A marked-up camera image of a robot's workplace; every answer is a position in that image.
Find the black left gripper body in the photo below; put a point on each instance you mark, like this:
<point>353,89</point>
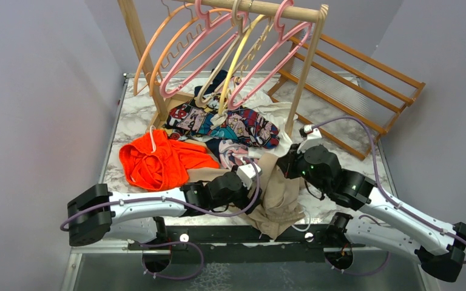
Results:
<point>239,199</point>

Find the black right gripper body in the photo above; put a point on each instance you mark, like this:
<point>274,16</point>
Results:
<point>297,167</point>

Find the beige shorts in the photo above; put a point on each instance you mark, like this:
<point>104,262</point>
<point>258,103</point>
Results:
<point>279,208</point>

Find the orange mesh shorts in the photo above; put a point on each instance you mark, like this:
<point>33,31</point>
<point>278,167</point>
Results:
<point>155,162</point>

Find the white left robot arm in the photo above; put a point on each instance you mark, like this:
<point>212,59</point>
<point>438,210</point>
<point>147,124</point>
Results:
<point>99,213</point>

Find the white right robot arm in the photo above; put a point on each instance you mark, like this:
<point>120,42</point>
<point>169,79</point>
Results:
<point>438,247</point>

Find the comic print shorts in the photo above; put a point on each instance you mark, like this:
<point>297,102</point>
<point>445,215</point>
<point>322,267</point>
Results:
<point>188,119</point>

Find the yellow hanger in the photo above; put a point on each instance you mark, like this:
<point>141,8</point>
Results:
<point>244,37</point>

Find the inner orange hanger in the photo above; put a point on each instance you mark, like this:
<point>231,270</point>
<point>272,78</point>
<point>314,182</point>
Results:
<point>184,42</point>

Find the orange hanger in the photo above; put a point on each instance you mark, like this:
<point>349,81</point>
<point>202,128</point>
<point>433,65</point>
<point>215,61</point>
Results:
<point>152,44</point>
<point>184,42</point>

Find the beige hanger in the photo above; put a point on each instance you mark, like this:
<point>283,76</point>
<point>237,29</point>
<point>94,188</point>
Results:
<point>239,20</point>

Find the cream notched hanger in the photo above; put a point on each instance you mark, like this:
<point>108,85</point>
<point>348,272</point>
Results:
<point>244,63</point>

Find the outer orange hanger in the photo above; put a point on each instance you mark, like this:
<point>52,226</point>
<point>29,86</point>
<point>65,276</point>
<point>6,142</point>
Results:
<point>152,44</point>

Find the orange wooden slatted shelf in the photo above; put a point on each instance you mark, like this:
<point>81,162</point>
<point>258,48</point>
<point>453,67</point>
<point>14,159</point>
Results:
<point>367,94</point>

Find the white garment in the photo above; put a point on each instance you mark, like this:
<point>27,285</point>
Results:
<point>275,110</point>

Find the dark navy garment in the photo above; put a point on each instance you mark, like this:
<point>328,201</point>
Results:
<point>214,89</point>

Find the wooden clothes rack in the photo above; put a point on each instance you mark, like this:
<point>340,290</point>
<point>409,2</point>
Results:
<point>289,20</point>

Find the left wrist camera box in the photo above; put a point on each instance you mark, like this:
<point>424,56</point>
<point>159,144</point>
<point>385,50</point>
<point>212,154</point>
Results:
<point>249,174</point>

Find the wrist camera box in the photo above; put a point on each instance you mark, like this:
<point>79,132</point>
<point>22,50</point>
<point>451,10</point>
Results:
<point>311,137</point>
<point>249,174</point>

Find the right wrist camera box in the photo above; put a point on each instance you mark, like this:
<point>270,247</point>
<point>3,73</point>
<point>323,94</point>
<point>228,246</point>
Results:
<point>311,137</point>

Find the black mounting rail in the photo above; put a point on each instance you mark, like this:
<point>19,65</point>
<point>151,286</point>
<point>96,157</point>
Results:
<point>313,243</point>

